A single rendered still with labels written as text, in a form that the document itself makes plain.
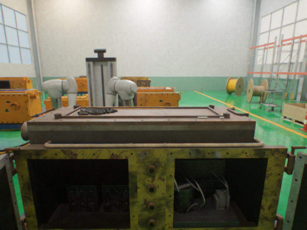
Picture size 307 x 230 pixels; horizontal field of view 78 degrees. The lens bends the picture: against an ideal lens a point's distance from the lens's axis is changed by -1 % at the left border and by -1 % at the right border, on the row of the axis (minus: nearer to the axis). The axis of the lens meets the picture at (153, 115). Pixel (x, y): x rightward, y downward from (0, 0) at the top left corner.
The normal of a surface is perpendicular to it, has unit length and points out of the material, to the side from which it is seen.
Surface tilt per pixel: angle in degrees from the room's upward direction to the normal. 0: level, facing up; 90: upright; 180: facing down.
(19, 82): 90
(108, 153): 90
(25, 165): 90
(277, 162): 90
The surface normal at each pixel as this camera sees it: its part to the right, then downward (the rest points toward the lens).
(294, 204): -0.89, 0.11
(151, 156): 0.01, 0.22
